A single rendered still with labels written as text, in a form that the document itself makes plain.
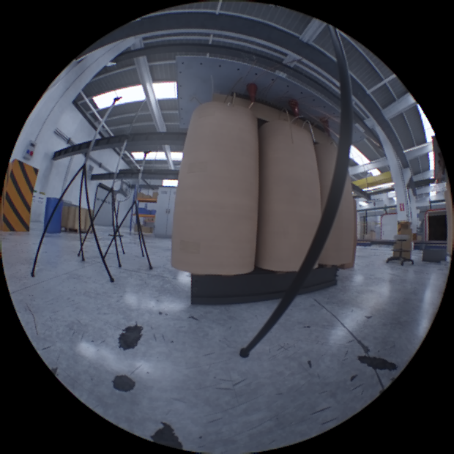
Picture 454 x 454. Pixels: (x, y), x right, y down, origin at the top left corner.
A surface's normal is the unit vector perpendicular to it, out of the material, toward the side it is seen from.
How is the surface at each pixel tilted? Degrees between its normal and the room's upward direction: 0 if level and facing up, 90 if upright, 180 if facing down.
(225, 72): 180
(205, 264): 90
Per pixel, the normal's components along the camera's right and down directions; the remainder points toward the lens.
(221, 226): 0.21, -0.03
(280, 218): -0.41, -0.06
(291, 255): -0.04, -0.04
